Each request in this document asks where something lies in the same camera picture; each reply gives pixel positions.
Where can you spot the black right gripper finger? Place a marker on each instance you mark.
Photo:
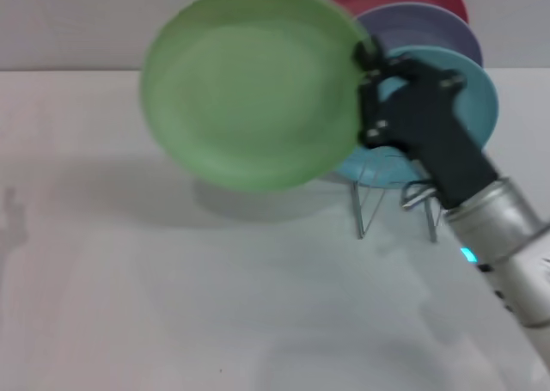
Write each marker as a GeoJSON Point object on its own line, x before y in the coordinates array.
{"type": "Point", "coordinates": [425, 73]}
{"type": "Point", "coordinates": [371, 107]}

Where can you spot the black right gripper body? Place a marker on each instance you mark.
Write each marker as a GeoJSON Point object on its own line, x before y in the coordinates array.
{"type": "Point", "coordinates": [434, 137]}

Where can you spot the green round plate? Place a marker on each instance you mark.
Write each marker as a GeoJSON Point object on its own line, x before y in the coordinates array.
{"type": "Point", "coordinates": [253, 86]}

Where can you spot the purple round plate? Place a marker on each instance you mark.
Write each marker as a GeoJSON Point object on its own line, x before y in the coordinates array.
{"type": "Point", "coordinates": [429, 26]}

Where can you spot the teal blue round plate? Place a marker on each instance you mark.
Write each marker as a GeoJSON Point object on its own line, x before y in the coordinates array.
{"type": "Point", "coordinates": [477, 103]}

